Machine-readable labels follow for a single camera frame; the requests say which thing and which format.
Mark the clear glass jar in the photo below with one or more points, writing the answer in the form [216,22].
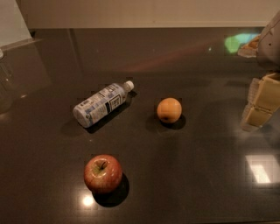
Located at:
[5,84]

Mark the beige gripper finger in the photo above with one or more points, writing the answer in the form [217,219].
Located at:
[254,118]

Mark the plastic water bottle with label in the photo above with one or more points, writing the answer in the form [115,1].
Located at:
[94,108]

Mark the white board at left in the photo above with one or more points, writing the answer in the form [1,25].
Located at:
[13,29]

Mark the orange fruit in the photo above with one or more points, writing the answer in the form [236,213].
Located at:
[169,110]

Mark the red apple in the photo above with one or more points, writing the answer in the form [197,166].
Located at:
[103,174]

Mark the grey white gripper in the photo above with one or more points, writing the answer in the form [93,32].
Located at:
[269,46]

